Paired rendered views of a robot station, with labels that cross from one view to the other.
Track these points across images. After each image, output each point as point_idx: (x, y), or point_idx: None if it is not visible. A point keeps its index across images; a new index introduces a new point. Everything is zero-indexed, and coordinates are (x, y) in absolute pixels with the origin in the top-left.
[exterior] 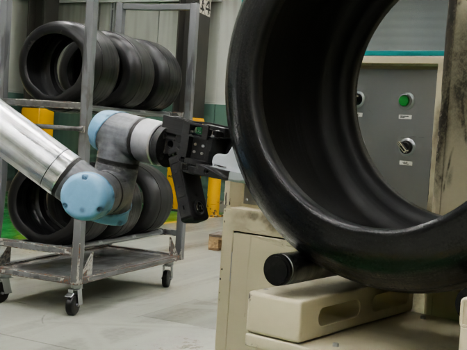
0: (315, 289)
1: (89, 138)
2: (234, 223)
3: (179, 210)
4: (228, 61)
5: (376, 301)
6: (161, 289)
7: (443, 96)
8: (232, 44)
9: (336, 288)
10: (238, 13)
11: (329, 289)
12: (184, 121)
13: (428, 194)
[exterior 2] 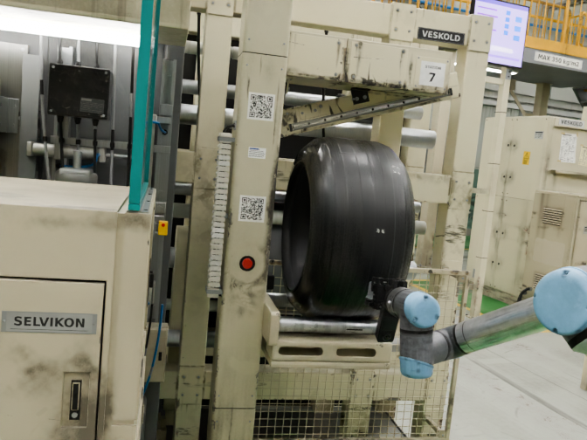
0: (355, 337)
1: (438, 319)
2: (136, 433)
3: (394, 335)
4: (410, 238)
5: (279, 353)
6: None
7: (271, 229)
8: (414, 230)
9: (343, 335)
10: (410, 213)
11: (348, 335)
12: (403, 280)
13: (148, 299)
